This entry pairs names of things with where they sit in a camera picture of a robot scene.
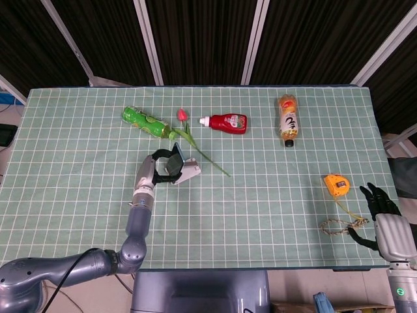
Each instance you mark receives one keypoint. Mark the blue plastic object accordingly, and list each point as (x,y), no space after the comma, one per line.
(6,97)

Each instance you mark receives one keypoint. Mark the green checkered tablecloth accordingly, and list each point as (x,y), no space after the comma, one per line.
(244,212)

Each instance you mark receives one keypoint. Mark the white folding phone stand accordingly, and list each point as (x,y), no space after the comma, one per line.
(190,169)

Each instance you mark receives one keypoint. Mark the short aluminium frame bar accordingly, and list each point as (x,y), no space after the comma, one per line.
(13,88)

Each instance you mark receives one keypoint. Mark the orange tea bottle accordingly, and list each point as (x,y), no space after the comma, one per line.
(288,120)

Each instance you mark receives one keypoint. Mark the dark fabric seat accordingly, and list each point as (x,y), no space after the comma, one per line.
(404,177)

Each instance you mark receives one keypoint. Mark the slanted aluminium frame post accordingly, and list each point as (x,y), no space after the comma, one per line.
(66,39)

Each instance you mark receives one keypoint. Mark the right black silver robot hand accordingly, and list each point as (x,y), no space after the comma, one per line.
(392,234)

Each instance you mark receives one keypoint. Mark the red ketchup squeeze bottle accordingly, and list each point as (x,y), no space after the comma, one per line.
(228,123)

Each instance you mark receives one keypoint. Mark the pink artificial tulip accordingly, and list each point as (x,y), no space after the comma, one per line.
(208,159)

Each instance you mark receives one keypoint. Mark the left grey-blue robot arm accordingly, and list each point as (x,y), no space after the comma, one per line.
(138,228)

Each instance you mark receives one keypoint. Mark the green plastic drink bottle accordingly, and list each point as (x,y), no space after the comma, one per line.
(146,122)

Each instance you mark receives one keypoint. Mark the wide aluminium frame post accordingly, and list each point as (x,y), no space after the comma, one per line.
(384,49)

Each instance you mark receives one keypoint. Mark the black smartphone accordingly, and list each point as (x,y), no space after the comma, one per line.
(176,163)

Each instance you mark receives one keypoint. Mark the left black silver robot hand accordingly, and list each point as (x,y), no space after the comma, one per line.
(145,172)

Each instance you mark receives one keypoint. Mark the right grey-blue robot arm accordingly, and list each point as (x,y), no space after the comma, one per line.
(402,287)

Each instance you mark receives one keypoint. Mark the grey-blue robot torso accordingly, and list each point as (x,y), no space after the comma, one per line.
(198,290)

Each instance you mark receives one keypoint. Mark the black box device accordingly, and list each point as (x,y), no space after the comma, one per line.
(6,135)

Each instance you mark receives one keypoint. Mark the yellow tape measure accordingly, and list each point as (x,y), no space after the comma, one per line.
(335,186)

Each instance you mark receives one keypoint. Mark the brown cardboard box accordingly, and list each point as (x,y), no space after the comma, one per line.
(293,308)

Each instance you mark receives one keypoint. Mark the blue cloth item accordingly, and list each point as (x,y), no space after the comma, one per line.
(323,303)

